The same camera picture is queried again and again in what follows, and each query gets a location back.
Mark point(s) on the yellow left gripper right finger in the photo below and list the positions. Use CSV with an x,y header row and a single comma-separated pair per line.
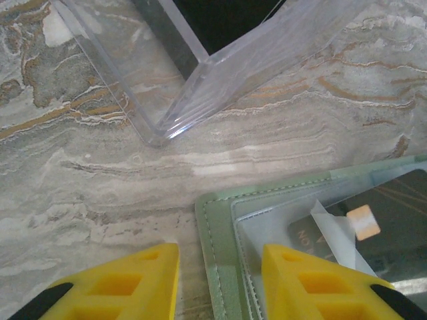
x,y
300,286

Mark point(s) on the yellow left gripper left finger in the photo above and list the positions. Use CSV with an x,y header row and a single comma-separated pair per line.
x,y
133,286

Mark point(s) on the green card holder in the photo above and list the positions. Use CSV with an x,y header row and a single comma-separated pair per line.
x,y
217,266

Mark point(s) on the clear acrylic box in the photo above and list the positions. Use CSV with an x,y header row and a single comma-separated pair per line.
x,y
200,93

